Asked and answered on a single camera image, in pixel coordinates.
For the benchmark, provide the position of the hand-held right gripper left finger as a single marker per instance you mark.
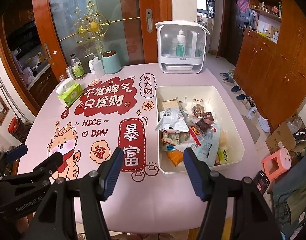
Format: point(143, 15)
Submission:
point(113, 175)

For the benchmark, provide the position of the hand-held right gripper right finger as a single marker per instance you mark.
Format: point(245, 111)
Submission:
point(194, 175)

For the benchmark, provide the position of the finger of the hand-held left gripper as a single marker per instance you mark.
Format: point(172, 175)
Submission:
point(52, 162)
point(17, 151)

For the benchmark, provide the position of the orange sauce packet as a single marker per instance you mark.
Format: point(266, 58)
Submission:
point(174, 157)

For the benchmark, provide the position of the blue face mask packet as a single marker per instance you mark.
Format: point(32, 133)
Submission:
point(206, 150)

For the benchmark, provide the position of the small green candy packet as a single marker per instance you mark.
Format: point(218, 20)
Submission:
point(223, 156)

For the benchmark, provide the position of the clear bread packet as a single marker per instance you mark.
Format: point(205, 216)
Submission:
point(183, 137)

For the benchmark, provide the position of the red long snack packet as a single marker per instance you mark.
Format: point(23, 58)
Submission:
point(195, 134)

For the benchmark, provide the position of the yellow puffed cracker packet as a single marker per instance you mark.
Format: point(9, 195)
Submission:
point(224, 142)

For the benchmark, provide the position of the dark red snack packet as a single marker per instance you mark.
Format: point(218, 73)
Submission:
point(204, 126)

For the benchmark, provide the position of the grey white snack packet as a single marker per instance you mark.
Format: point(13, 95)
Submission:
point(171, 120)

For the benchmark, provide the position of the brown white snack packet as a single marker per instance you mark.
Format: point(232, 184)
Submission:
point(209, 116)

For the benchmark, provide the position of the brown wafer packet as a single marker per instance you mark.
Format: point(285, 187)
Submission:
point(170, 105)

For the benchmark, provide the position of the white plastic bin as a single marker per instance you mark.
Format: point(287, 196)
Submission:
point(168, 92)

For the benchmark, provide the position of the brown wicker basket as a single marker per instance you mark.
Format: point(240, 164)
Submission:
point(21, 131)

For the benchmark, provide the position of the red plastic basin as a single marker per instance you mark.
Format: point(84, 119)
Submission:
point(13, 125)

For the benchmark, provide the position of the pink printed tablecloth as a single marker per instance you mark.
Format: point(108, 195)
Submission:
point(143, 205)

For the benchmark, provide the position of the metal pole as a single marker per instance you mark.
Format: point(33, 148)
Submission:
point(9, 97)

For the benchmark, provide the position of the smartphone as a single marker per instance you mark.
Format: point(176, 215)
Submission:
point(261, 182)

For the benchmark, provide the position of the green tissue pack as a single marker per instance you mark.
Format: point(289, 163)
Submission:
point(70, 95)

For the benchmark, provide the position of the kitchen cabinet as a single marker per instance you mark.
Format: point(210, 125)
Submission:
point(40, 85)

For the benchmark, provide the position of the small glass jar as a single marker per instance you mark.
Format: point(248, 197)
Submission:
point(61, 78)

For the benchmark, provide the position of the pink plastic stool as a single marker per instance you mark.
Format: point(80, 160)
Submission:
point(277, 162)

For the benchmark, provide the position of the metal tin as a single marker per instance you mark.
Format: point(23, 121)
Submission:
point(69, 73)

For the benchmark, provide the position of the glass bottle green label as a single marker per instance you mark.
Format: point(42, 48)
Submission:
point(78, 71)

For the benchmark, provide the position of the cardboard box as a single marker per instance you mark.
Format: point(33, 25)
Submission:
point(280, 135)

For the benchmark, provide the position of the row of shoes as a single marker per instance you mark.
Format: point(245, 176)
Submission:
point(228, 80)

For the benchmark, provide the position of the small white pill bottle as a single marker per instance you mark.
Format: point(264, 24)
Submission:
point(92, 69)

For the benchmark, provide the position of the grey green clothing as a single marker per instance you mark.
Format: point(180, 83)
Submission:
point(292, 200)

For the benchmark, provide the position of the white squeeze bottle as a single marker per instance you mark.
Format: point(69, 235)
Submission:
point(98, 67)

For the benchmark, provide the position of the teal canister brown lid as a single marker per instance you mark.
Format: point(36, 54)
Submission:
point(111, 63)

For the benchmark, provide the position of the black round tin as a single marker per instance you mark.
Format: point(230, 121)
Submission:
point(299, 134)

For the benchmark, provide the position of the white countertop storage cabinet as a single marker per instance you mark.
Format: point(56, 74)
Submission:
point(163, 65)

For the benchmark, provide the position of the clear small bottle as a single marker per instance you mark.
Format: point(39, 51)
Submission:
point(173, 51)

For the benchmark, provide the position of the white bottle green label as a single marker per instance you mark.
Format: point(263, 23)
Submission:
point(180, 47)

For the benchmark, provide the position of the dark entrance door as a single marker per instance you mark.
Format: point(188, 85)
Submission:
point(233, 30)

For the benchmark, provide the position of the black hanging bag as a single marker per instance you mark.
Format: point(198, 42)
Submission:
point(211, 6)

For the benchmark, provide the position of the glass sliding door gold ornament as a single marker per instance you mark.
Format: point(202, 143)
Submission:
point(118, 5)

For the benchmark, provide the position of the pink door ornament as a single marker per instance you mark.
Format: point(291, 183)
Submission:
point(243, 3)

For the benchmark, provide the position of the wooden wall cabinet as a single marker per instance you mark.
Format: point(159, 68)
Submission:
point(267, 62)

